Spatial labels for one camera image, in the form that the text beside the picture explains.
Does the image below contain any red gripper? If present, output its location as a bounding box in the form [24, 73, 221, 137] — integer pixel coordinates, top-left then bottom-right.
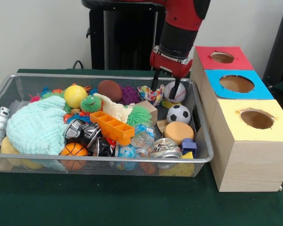
[150, 46, 193, 100]

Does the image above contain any colourful patterned cloth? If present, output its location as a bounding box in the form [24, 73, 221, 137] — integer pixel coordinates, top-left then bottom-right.
[136, 85, 165, 106]

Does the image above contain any wooden box with three holes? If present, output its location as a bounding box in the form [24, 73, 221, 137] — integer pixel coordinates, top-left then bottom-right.
[190, 45, 283, 193]

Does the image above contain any white baseball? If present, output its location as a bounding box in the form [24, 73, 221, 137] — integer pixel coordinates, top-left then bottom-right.
[164, 81, 187, 103]

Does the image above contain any black and white soccer ball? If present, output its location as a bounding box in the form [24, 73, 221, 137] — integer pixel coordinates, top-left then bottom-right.
[166, 105, 191, 125]

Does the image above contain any green spiky ball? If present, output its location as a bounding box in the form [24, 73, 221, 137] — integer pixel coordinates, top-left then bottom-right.
[126, 105, 153, 128]

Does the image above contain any tan round sponge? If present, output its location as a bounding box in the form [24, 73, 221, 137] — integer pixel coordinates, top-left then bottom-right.
[164, 121, 194, 145]

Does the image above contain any brown toy football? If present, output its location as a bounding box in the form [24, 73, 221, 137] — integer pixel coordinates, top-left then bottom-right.
[98, 80, 123, 103]

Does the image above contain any orange ice cube tray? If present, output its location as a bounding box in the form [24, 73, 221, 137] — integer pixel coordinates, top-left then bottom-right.
[89, 111, 135, 145]

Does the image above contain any yellow ball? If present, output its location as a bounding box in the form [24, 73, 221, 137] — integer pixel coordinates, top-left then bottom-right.
[63, 85, 88, 109]

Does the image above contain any orange toy basketball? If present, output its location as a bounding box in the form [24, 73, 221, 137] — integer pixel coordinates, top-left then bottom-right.
[60, 142, 89, 170]

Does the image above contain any mint knitted cloth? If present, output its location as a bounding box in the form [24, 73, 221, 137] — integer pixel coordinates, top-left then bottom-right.
[6, 95, 68, 156]

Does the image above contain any silver toy robot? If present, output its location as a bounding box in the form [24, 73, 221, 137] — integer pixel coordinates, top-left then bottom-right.
[0, 106, 11, 146]

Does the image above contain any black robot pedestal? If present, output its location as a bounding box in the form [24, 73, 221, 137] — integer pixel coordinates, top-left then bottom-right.
[81, 0, 167, 71]

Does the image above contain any black cable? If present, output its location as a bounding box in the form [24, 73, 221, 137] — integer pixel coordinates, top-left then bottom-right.
[72, 60, 85, 70]

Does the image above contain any wire mesh bin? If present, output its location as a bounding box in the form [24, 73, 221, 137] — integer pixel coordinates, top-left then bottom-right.
[0, 73, 215, 178]

